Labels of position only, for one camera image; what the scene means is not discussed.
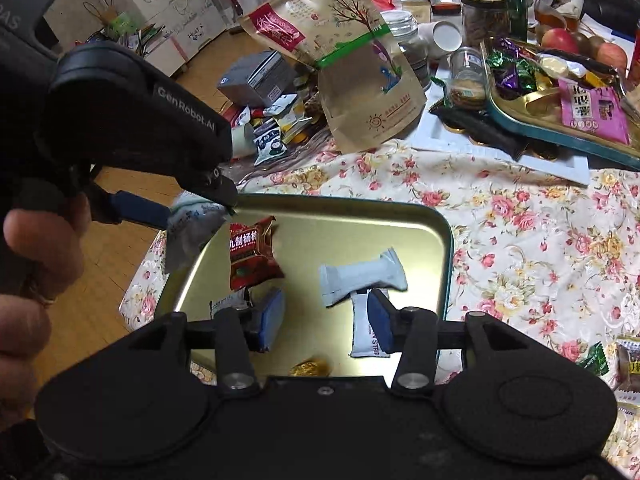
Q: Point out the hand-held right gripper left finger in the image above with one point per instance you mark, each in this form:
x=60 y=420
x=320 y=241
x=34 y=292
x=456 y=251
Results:
x=267 y=320

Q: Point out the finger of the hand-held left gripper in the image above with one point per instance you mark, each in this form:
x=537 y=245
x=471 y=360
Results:
x=140 y=207
x=220 y=191

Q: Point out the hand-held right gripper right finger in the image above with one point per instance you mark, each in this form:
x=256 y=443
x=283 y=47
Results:
x=381 y=322

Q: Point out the white navy snack packet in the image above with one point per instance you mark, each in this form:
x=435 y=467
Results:
x=361 y=330

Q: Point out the small white printed packet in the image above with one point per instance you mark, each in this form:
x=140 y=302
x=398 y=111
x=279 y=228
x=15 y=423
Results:
x=230 y=305

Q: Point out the silver white snack packet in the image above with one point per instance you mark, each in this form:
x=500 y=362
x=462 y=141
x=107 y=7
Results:
x=362 y=275

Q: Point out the pale grey snack packet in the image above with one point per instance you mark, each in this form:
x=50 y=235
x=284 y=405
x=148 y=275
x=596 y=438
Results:
x=190 y=235

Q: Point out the gold round candy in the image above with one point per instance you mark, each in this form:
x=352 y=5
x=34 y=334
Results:
x=310 y=367

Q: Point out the red snack packet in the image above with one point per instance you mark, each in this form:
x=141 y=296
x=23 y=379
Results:
x=252 y=255

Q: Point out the gold tin tray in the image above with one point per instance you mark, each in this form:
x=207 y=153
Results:
x=320 y=230

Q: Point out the person's left hand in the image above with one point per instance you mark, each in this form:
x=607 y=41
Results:
x=40 y=255

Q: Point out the white tape roll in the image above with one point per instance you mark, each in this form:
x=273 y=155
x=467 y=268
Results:
x=244 y=140

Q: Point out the white green small packet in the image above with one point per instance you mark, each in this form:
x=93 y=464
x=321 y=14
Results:
x=270 y=147

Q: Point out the grey box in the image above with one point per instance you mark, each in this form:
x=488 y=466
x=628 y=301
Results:
x=255 y=77

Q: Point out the floral tablecloth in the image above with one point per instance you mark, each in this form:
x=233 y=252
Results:
x=525 y=240

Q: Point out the kraft paper bag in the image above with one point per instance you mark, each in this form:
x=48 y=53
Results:
x=345 y=60

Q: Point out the silver green snack packet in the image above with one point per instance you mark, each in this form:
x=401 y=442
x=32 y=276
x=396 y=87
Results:
x=594 y=359

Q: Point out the white board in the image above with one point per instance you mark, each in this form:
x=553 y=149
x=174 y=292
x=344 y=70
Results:
x=560 y=167

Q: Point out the small silver-lid glass jar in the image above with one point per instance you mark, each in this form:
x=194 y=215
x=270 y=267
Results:
x=412 y=52

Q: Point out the brown walnut snack packet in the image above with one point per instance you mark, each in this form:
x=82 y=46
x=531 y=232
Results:
x=629 y=362

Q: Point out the teal gold snack tin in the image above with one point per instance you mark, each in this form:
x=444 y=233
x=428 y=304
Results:
x=540 y=120

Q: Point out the purple wrapped candy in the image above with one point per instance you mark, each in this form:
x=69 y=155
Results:
x=507 y=82

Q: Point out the white round lid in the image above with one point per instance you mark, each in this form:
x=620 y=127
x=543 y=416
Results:
x=444 y=37

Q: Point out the small clear jar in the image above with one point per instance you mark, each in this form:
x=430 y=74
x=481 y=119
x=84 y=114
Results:
x=467 y=65

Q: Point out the green foil candy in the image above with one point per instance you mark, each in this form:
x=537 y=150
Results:
x=500 y=59

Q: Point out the pink snack packet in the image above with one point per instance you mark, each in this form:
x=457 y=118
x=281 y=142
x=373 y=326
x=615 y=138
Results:
x=592 y=112

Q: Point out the glass jar of nuts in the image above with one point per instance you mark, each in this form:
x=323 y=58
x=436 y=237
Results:
x=482 y=20

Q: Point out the red apple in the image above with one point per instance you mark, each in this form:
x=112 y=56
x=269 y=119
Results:
x=612 y=56
x=560 y=40

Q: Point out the green can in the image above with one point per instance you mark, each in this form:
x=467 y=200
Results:
x=512 y=10

